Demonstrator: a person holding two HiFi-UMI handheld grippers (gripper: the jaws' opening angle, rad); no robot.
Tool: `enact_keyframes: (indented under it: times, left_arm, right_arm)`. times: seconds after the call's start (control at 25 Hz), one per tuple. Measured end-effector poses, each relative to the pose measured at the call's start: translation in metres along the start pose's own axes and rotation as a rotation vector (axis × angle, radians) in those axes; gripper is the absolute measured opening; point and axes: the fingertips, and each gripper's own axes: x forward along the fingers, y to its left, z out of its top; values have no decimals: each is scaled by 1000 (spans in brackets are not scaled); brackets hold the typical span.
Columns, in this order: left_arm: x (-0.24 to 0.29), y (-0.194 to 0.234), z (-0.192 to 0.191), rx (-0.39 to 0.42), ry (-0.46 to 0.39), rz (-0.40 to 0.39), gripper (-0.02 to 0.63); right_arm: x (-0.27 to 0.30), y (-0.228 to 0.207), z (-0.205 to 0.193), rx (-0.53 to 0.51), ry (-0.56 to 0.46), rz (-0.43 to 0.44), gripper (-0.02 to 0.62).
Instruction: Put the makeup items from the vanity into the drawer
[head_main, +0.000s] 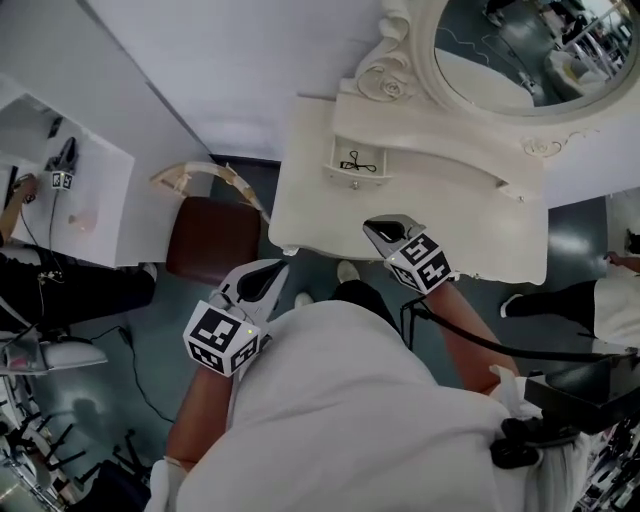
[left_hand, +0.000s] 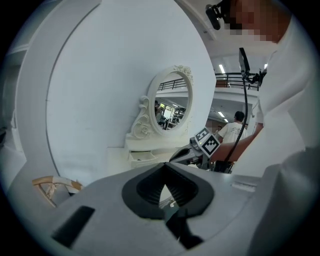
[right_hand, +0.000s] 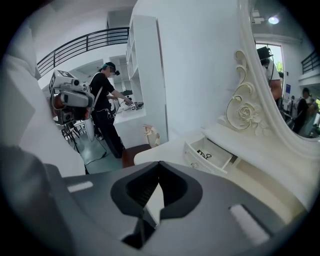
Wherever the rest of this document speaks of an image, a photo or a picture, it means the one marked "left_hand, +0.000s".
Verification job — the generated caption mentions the black head camera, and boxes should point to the black head camera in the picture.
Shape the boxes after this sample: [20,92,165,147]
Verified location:
[205,0,231,31]

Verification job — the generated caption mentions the brown seat wooden chair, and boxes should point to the brown seat wooden chair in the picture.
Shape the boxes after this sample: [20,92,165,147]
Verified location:
[31,175,85,209]

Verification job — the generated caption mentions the oval mirror with ornate frame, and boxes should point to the oval mirror with ornate frame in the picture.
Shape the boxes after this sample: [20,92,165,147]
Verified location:
[129,64,195,141]

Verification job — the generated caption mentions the person's right forearm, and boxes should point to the person's right forearm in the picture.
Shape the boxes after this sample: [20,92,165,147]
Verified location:
[210,121,265,164]

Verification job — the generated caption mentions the black mezzanine railing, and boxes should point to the black mezzanine railing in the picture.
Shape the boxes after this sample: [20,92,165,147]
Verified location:
[214,72,261,89]

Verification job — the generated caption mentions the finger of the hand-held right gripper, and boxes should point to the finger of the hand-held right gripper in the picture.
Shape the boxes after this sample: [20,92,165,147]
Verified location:
[170,147,199,160]
[169,154,201,165]

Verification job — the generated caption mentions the small black screen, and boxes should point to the small black screen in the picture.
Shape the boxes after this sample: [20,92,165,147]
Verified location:
[238,47,251,74]

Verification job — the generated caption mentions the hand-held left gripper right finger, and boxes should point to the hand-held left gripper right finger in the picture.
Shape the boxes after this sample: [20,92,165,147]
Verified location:
[163,161,266,251]

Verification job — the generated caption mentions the person's white shirt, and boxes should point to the person's white shirt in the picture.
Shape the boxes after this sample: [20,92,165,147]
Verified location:
[232,14,320,256]

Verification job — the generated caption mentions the thick black cable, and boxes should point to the thick black cable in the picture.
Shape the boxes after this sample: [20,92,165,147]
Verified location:
[225,72,250,164]

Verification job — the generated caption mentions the small white drawer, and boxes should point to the small white drawer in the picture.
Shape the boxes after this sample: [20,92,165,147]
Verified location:
[128,150,159,169]

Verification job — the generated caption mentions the white dressing table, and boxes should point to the white dressing table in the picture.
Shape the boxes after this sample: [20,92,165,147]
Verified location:
[107,134,194,208]

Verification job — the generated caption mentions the person's head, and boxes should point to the person's head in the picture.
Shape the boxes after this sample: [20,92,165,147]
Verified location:
[224,0,293,44]

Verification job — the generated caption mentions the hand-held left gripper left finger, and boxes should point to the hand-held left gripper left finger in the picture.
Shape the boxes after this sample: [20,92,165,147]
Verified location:
[37,161,183,256]

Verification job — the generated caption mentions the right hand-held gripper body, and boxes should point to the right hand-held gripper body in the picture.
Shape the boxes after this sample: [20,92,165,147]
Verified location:
[189,126,221,168]

